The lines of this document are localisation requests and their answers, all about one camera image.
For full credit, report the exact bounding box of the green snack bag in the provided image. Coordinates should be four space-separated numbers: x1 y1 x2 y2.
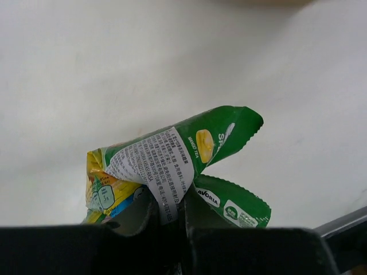
84 105 271 227

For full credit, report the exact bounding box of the aluminium front rail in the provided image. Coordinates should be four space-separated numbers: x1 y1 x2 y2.
314 206 366 274

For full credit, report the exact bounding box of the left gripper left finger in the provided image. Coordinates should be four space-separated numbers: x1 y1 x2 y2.
1 191 161 274

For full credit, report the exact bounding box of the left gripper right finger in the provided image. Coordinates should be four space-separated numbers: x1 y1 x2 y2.
180 190 339 274

